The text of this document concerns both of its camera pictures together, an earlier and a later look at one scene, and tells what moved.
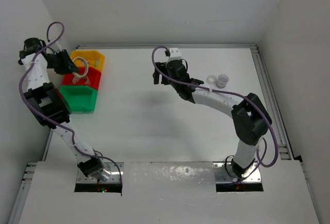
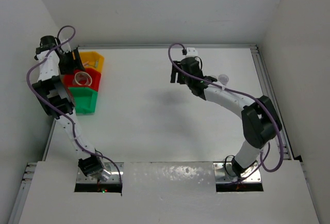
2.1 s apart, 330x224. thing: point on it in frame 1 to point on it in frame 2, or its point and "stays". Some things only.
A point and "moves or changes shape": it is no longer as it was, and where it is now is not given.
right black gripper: [161, 66] to [175, 69]
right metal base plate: [224, 173] stays
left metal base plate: [115, 169] stays
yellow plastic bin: [96, 59] stays
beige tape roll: [86, 68] moves or changes shape
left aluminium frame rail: [30, 170] stays
